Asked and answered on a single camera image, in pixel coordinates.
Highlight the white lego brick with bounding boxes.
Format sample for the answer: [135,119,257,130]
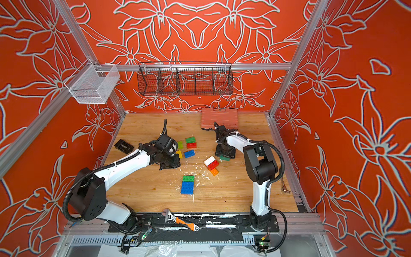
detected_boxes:
[204,156,216,167]

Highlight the yellow lego brick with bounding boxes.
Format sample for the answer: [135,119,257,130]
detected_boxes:
[176,151,183,159]

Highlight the small orange lego brick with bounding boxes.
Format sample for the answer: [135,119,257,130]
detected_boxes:
[210,168,219,176]

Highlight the blue lego brick back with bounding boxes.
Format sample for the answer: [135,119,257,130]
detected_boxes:
[184,150,195,158]

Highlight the blue lego brick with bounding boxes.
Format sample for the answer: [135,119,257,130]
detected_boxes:
[180,187,194,195]
[182,181,194,188]
[184,150,195,158]

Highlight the wide red lego brick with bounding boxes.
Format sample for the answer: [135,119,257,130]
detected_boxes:
[207,160,219,170]

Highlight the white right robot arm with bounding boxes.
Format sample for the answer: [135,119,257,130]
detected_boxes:
[214,123,285,220]

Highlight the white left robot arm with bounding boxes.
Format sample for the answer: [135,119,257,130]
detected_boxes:
[62,143,180,224]

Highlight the salmon red tool case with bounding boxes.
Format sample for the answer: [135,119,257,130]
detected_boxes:
[200,108,239,130]

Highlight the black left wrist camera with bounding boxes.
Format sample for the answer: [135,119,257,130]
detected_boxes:
[155,134,178,155]

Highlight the orange handled adjustable wrench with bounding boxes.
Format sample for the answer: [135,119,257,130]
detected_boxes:
[162,209,200,232]

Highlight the green handled pliers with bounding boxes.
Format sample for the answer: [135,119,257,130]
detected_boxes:
[280,178,291,194]

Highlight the black wire wall basket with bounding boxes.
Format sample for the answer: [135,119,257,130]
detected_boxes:
[137,62,234,96]

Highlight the clear plastic wall bin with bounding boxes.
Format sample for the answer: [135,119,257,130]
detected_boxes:
[64,64,120,105]

